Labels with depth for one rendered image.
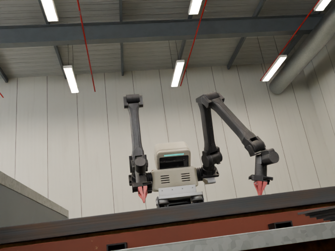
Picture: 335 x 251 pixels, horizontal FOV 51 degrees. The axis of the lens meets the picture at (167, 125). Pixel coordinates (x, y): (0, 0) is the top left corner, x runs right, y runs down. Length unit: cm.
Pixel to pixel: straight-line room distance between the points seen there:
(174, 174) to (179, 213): 111
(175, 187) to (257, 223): 109
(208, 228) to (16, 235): 52
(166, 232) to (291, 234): 39
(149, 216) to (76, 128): 1127
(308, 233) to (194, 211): 38
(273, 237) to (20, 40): 999
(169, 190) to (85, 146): 998
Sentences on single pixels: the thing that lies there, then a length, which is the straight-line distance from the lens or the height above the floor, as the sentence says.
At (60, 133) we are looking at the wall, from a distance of 1225.
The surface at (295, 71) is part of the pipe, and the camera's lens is 1228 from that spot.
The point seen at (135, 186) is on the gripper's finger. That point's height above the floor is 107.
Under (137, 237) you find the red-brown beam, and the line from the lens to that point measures 101.
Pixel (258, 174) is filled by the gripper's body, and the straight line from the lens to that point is 173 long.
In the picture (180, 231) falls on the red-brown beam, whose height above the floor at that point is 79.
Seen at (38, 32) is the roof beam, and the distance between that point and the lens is 1050.
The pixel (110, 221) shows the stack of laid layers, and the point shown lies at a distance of 102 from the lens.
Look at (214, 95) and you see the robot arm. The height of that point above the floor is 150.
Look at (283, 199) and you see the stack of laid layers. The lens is 109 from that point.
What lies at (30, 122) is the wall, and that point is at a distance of 1260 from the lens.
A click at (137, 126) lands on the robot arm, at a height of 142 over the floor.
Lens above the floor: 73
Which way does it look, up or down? 20 degrees up
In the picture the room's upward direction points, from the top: 8 degrees counter-clockwise
